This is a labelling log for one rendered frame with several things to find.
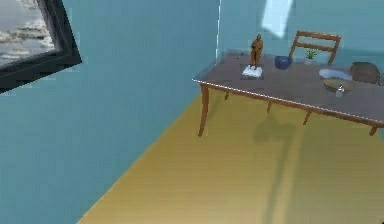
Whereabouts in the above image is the dark brown round pot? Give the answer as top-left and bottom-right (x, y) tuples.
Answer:
(349, 61), (381, 85)

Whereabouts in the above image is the brown wooden slat chair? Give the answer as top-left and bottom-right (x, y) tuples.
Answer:
(288, 30), (343, 65)

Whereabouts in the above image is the black framed wall picture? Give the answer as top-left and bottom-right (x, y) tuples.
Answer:
(0, 0), (83, 94)

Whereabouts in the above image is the dark blue bowl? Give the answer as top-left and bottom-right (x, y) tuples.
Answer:
(274, 55), (294, 71)

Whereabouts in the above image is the grey top wooden table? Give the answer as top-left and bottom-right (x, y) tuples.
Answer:
(192, 49), (384, 138)

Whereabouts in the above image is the tan bread loaf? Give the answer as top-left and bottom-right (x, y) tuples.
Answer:
(322, 77), (355, 93)

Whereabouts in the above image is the small green potted plant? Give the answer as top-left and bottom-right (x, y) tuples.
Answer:
(303, 49), (318, 66)

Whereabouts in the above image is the white open book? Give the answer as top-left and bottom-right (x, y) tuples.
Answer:
(241, 65), (263, 78)

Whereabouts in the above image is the white oval plate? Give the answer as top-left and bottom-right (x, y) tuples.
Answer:
(318, 68), (353, 82)

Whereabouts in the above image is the brown human figure statue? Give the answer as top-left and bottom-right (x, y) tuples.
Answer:
(250, 33), (264, 71)

